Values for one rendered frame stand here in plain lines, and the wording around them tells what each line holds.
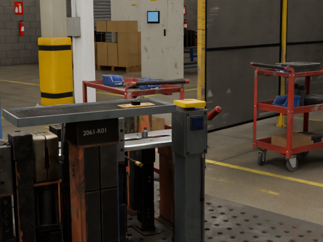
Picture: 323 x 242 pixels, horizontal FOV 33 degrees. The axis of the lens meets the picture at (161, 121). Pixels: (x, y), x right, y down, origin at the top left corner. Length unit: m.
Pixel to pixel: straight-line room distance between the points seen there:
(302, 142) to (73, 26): 2.42
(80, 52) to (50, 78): 3.20
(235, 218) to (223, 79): 4.36
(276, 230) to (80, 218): 0.75
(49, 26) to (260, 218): 7.06
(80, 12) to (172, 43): 6.40
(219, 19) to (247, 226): 4.41
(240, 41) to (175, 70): 5.57
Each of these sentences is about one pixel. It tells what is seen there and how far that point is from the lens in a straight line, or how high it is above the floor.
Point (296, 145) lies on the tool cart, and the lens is 5.15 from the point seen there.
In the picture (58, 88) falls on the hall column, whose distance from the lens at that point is 8.66.
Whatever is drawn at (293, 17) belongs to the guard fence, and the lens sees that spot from 7.38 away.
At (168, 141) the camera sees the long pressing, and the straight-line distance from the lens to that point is 1.64.
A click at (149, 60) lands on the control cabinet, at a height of 0.50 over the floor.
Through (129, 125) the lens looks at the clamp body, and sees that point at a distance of 1.86.
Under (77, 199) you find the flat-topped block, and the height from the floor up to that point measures 0.96.
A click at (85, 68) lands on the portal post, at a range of 5.50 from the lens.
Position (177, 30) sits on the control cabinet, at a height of 1.14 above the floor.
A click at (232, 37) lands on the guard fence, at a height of 1.16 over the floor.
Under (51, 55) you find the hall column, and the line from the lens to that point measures 8.60.
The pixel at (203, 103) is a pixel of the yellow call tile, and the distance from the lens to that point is 1.36.
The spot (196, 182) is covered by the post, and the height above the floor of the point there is 0.96.
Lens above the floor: 1.36
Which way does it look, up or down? 10 degrees down
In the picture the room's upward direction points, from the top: straight up
